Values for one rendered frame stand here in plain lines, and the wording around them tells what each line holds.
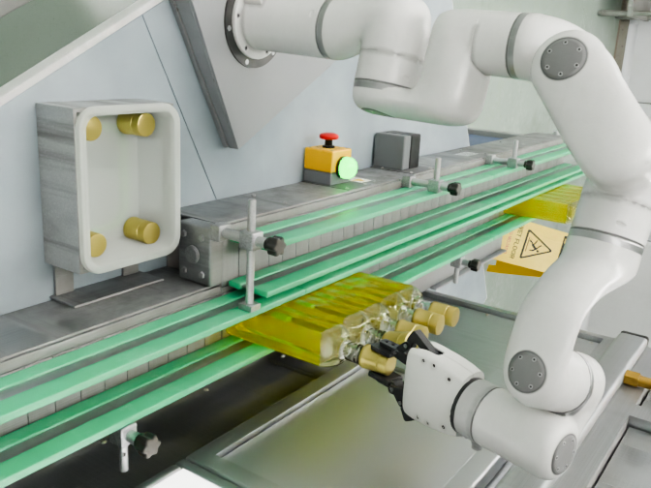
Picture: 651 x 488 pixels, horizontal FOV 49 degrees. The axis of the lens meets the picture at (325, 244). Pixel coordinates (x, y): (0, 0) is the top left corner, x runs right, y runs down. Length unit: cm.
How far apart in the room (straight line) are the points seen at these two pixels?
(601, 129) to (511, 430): 35
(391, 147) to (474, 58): 70
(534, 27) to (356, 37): 27
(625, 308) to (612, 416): 588
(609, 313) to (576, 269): 641
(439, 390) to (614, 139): 37
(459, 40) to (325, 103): 56
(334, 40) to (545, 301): 51
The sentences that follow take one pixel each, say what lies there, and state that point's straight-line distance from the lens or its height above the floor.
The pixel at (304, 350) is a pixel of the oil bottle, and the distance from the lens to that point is 107.
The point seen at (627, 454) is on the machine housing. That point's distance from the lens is 126.
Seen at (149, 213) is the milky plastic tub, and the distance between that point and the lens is 111.
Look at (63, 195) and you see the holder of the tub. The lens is 100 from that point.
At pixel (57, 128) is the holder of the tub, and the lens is 99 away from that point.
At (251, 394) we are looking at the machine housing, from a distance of 126.
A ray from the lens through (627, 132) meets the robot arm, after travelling 81.
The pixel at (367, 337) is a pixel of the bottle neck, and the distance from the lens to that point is 108.
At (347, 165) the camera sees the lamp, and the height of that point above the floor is 85.
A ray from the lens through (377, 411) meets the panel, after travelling 116.
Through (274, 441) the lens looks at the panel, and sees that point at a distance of 107.
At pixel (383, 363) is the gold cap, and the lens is 101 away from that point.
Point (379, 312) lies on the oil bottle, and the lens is 114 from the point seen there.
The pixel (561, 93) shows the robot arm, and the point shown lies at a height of 136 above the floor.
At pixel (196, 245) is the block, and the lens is 110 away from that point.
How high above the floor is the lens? 160
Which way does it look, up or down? 33 degrees down
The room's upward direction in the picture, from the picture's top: 104 degrees clockwise
